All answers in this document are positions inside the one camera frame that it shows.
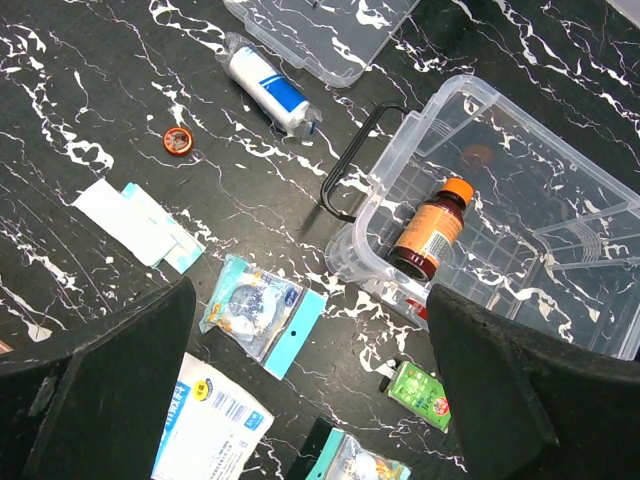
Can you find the green sachet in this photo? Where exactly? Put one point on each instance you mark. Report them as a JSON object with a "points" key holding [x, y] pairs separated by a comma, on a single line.
{"points": [[420, 393]]}

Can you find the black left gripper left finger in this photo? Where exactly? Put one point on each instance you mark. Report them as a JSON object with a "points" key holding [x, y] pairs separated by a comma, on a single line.
{"points": [[91, 403]]}

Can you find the clear plastic storage box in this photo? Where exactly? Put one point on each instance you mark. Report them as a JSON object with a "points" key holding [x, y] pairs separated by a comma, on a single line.
{"points": [[550, 240]]}

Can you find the white blue bandage roll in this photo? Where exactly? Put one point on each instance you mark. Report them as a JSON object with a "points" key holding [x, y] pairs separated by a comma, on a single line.
{"points": [[284, 104]]}

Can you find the brown medicine bottle orange cap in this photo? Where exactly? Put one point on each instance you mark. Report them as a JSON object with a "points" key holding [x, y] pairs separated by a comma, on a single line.
{"points": [[432, 231]]}

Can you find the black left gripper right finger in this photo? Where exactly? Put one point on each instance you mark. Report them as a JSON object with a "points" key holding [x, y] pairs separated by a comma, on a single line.
{"points": [[526, 405]]}

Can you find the clear plastic box lid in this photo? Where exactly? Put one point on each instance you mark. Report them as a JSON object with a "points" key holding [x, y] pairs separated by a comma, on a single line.
{"points": [[335, 41]]}

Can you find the white blue mask packet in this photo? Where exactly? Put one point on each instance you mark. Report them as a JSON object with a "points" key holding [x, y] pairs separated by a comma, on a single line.
{"points": [[212, 427]]}

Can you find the teal bandage packet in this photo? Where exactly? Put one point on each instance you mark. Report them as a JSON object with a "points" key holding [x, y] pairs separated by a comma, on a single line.
{"points": [[268, 316], [342, 457]]}

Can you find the white gauze packet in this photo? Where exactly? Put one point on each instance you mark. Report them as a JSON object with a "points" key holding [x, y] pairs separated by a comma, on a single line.
{"points": [[139, 223]]}

